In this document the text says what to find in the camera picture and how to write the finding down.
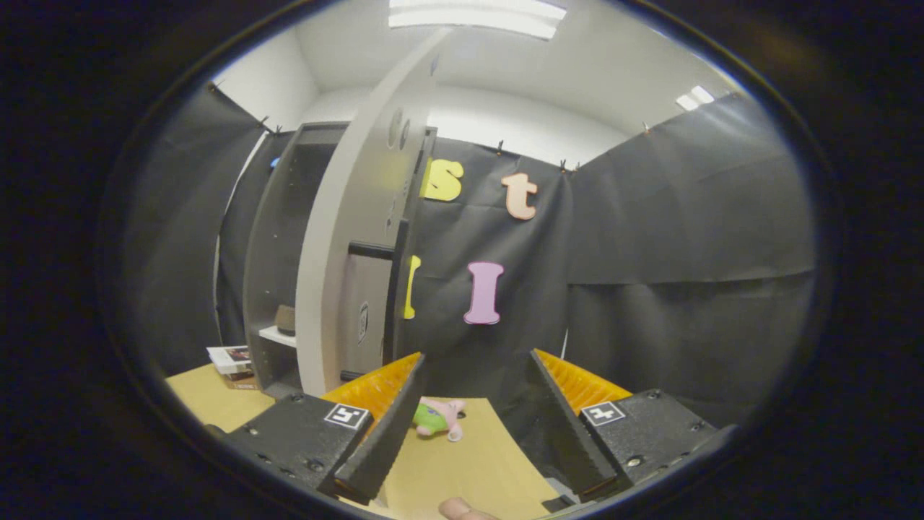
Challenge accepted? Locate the green and pink plush toy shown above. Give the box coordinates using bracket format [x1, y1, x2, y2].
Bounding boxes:
[412, 397, 467, 443]

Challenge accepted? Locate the stack of books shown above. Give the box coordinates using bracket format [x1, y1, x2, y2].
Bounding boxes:
[206, 344, 259, 391]

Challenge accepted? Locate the grey shoe cabinet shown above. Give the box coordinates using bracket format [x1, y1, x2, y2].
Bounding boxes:
[242, 121, 354, 399]

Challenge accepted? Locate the light grey shoe cabinet door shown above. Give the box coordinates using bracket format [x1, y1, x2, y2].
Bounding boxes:
[295, 27, 452, 397]

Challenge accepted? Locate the small ceiling light panel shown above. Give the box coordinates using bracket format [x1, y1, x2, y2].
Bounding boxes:
[675, 84, 715, 113]

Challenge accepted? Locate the white cabinet shelf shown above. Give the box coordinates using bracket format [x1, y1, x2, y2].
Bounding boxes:
[258, 325, 298, 350]

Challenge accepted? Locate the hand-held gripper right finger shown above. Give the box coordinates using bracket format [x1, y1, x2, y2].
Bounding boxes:
[529, 348, 723, 503]

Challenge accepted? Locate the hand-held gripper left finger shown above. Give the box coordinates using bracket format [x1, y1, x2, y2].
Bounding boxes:
[206, 352, 427, 504]

